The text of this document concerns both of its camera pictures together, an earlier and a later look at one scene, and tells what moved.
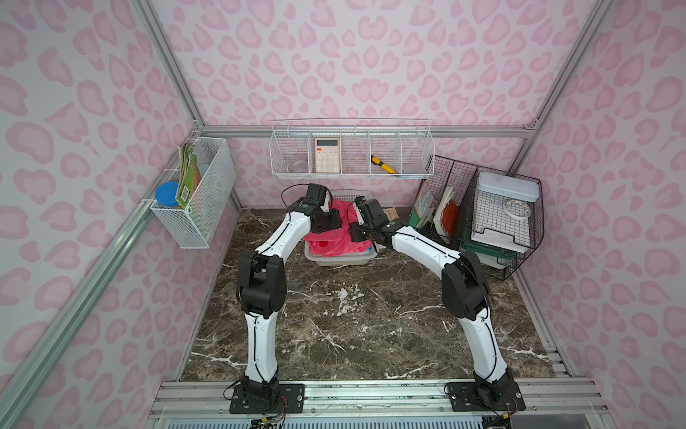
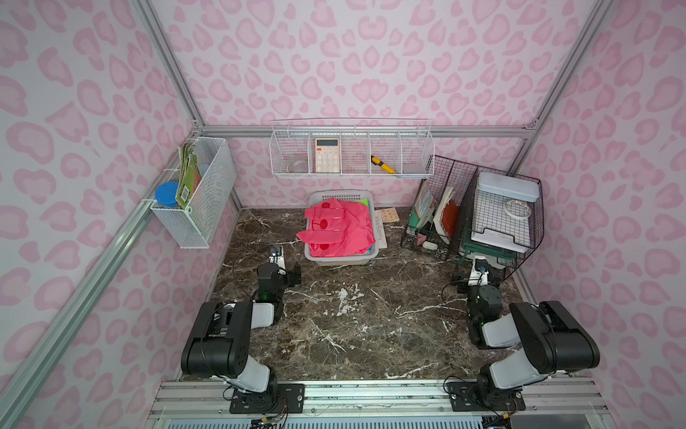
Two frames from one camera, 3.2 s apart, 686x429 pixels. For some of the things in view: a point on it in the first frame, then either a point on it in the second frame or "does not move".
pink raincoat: [336, 241] does not move
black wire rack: [471, 208] does not move
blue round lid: [165, 194] does not move
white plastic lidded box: [502, 209] does not move
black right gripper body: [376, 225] -> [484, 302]
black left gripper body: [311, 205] -> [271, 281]
